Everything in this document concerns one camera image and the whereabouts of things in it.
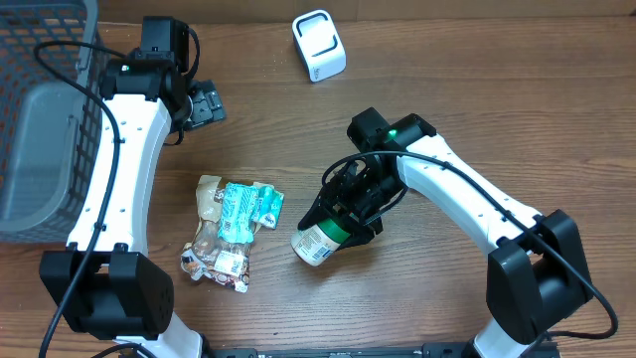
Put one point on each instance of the dark grey plastic basket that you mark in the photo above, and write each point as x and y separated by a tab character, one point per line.
50	131

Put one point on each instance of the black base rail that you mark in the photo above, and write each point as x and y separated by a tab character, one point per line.
338	353

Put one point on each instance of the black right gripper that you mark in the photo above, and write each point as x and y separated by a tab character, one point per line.
338	193

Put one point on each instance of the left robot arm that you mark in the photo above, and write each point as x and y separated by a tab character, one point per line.
102	281

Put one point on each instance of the teal tissue pack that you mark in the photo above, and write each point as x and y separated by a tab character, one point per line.
268	205

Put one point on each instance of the white barcode scanner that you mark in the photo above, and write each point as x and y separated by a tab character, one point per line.
318	44

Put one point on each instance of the teal wet wipes pack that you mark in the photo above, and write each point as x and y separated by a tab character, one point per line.
236	220

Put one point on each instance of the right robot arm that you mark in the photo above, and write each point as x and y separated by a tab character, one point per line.
537	273

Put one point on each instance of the beige brown snack bag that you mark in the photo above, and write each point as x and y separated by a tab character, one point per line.
208	256

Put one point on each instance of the green lidded cup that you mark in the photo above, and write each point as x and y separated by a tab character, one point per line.
317	243

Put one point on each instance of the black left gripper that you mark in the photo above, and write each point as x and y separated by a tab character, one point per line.
208	104

